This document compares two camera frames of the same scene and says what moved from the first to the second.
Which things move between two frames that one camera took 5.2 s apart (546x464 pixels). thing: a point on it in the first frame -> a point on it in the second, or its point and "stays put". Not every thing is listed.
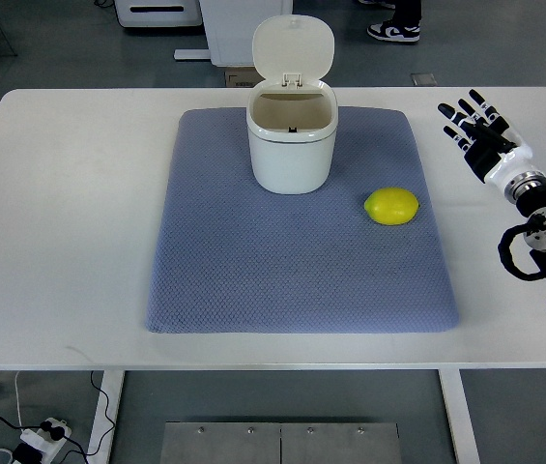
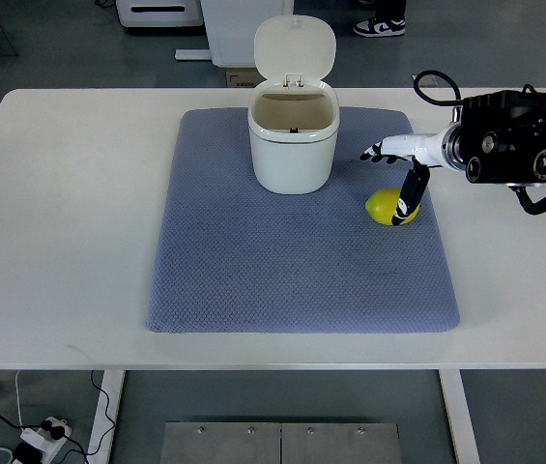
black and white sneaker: x=396 y=30 -> x=384 y=22
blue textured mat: x=236 y=258 stays put
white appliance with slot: x=158 y=13 stays put
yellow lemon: x=391 y=206 stays put
